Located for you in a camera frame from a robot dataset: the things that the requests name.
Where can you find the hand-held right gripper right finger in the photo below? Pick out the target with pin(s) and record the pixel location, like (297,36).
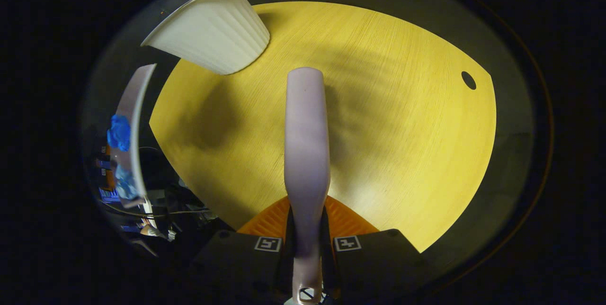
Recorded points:
(374,262)

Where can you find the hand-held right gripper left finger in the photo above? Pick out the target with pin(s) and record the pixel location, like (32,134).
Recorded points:
(236,262)

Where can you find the pale blue trash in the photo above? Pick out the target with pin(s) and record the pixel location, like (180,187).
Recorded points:
(126,184)

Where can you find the pink small broom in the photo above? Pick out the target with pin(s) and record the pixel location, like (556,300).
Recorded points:
(307,144)

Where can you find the pink dustpan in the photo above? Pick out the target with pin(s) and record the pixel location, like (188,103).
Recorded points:
(130,101)

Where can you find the white garbage bin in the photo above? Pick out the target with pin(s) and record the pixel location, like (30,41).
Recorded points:
(218,30)

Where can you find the black desk grommet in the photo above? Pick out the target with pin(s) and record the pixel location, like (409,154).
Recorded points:
(468,80)

